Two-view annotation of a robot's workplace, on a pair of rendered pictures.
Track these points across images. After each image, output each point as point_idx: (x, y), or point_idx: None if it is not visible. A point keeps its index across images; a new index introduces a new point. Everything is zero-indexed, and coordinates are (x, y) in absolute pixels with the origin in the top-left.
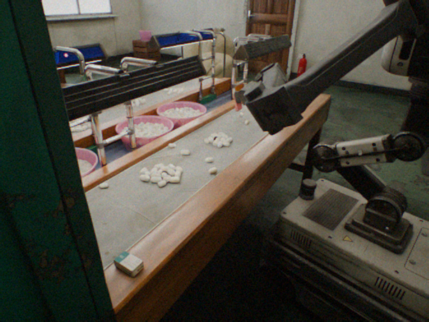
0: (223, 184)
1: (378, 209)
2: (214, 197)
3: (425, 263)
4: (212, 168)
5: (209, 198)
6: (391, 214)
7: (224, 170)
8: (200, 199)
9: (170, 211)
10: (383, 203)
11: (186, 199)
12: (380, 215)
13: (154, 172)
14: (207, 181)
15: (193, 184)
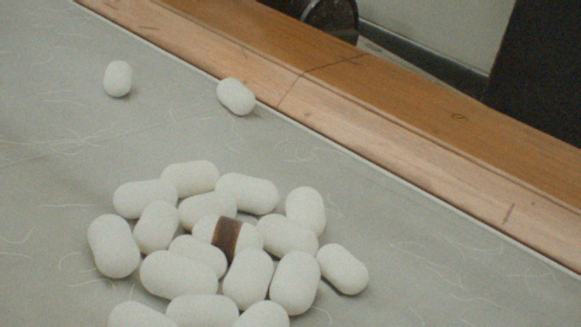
0: (398, 93)
1: (322, 24)
2: (502, 132)
3: None
4: (242, 86)
5: (510, 144)
6: (347, 20)
7: (253, 69)
8: (526, 165)
9: (577, 286)
10: (333, 2)
11: (464, 223)
12: (334, 35)
13: (211, 268)
14: (307, 137)
15: (337, 180)
